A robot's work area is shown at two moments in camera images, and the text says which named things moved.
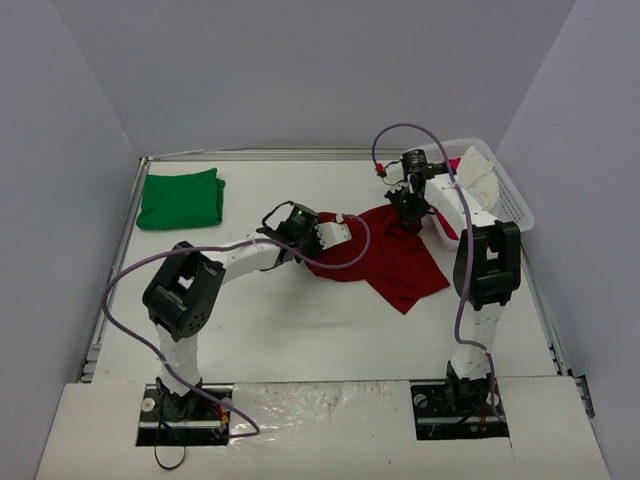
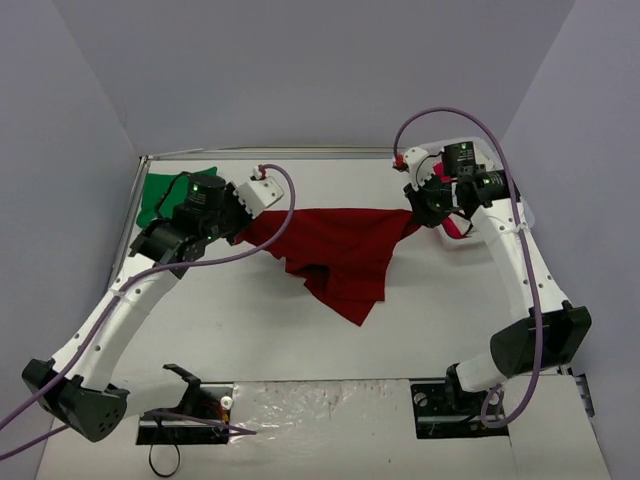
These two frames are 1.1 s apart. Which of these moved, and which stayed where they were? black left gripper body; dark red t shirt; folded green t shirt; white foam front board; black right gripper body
Moved: black left gripper body; black right gripper body; dark red t shirt
Stayed: white foam front board; folded green t shirt
